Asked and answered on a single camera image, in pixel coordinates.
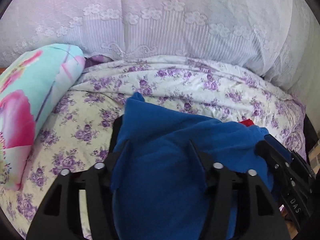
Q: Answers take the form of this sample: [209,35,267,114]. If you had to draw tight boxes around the folded red garment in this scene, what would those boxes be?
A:
[239,119,254,127]

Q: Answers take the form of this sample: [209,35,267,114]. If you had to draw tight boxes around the folded floral blanket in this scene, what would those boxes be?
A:
[1,44,85,191]

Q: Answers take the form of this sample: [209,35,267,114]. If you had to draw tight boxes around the folded black garment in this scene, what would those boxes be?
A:
[108,115,124,154]

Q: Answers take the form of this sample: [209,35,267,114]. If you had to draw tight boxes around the blue and red pants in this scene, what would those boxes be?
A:
[111,93,273,239]

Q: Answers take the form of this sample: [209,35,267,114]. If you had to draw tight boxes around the purple floral bedspread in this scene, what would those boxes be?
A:
[1,56,306,237]

